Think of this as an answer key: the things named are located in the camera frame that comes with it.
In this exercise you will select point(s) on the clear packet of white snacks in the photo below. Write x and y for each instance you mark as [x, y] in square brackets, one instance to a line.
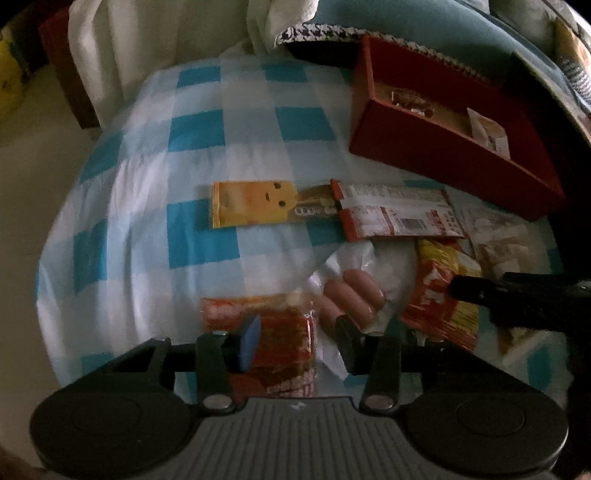
[494, 230]

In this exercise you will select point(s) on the blue white checked blanket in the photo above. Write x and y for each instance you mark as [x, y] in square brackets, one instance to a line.
[184, 258]

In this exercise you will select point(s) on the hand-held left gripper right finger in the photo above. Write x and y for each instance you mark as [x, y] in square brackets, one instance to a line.
[351, 344]

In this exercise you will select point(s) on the yellow object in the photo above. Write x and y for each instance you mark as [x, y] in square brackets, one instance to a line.
[11, 74]

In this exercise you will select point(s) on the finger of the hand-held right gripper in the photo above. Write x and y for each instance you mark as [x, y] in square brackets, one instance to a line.
[471, 288]

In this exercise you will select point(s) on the red white snack packet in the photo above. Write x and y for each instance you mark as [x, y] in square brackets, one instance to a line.
[392, 207]

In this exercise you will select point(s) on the orange face print snack packet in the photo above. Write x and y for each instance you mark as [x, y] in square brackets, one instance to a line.
[258, 203]

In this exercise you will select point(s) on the small snack packets in box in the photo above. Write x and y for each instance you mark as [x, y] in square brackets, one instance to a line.
[487, 134]

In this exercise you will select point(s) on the clear sausage packet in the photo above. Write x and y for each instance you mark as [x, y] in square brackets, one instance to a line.
[355, 290]

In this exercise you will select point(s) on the pale snack packet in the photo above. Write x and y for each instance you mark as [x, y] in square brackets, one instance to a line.
[515, 341]

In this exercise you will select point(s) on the white fleece blanket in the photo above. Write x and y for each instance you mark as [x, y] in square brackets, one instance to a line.
[138, 37]

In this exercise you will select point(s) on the dark red wrapped snack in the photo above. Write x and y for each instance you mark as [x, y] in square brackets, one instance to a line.
[411, 101]

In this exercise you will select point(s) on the teal sofa cover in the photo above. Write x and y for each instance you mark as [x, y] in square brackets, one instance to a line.
[415, 18]

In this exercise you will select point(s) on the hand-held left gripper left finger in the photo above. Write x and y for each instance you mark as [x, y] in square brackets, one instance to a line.
[251, 344]

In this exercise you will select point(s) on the yellow red snack packet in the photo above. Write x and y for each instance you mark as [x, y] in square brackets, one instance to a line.
[434, 295]

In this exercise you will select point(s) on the dark red panel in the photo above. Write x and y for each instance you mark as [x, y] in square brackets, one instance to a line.
[64, 69]

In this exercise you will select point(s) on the orange red spicy snack packet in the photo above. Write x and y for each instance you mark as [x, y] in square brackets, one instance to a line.
[281, 332]

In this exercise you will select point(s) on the red cardboard box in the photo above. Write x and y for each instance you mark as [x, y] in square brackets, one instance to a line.
[415, 147]

